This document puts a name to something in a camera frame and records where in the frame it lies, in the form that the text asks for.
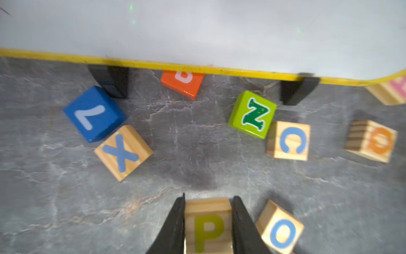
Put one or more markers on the left whiteboard foot black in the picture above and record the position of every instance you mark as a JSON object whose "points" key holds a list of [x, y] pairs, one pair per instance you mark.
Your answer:
{"points": [[113, 80]]}

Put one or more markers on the wooden block blue O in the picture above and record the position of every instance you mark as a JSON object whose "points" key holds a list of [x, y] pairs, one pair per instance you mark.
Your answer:
{"points": [[279, 229]]}

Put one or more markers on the right whiteboard foot black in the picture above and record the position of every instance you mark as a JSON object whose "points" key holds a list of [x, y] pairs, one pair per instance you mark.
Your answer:
{"points": [[293, 92]]}

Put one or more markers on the wooden block pink H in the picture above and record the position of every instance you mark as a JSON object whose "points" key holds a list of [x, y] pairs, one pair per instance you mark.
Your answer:
{"points": [[392, 92]]}

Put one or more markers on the blue block white seven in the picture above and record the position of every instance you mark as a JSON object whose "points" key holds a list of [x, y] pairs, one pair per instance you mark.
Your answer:
{"points": [[95, 114]]}

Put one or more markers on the wooden block green P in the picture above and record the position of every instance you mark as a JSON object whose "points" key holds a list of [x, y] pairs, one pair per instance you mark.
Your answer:
{"points": [[208, 226]]}

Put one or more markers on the wooden block orange Q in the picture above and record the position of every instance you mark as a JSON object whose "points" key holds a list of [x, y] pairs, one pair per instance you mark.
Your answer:
{"points": [[371, 140]]}

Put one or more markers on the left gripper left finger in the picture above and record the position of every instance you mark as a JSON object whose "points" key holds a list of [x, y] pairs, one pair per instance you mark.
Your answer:
{"points": [[171, 238]]}

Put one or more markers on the red block white letter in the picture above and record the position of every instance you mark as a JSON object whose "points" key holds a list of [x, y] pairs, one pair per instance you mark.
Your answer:
{"points": [[185, 83]]}

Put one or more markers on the wooden block blue X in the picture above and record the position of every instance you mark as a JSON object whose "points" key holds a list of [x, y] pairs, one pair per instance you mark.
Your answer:
{"points": [[123, 152]]}

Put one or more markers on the whiteboard with red PEAR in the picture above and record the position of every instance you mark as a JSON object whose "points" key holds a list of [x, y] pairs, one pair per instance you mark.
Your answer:
{"points": [[355, 43]]}

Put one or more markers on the whiteboard foot black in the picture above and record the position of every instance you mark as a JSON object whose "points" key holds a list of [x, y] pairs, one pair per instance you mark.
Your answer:
{"points": [[113, 80], [293, 92]]}

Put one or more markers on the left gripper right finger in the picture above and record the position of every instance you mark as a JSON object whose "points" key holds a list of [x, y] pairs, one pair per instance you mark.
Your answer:
{"points": [[246, 238]]}

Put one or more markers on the green block letter N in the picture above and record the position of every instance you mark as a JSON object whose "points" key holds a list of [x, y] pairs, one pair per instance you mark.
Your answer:
{"points": [[252, 114]]}

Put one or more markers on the wooden block blue C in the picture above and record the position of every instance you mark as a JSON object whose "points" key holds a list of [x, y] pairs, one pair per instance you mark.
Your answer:
{"points": [[287, 140]]}

